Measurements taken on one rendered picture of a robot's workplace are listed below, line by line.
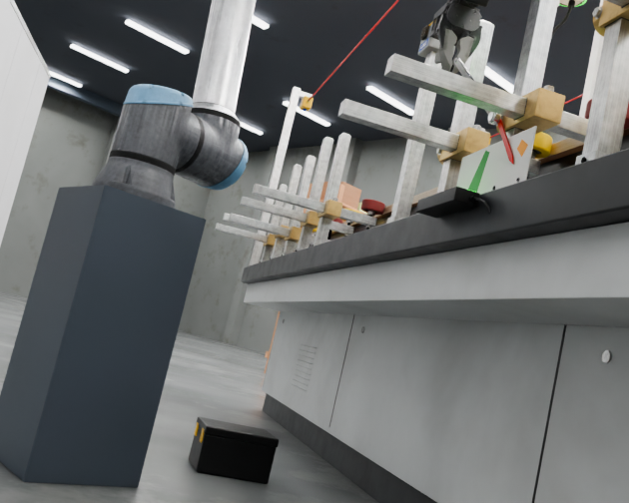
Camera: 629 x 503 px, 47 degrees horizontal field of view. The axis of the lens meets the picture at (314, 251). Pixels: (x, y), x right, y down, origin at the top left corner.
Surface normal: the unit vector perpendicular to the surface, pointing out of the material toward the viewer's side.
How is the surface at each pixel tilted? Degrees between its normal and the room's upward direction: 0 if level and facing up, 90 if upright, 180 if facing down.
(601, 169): 90
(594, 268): 90
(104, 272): 90
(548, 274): 90
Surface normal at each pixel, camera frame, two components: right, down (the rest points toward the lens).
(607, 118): 0.25, -0.07
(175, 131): 0.80, 0.11
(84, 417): 0.65, 0.05
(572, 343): -0.94, -0.25
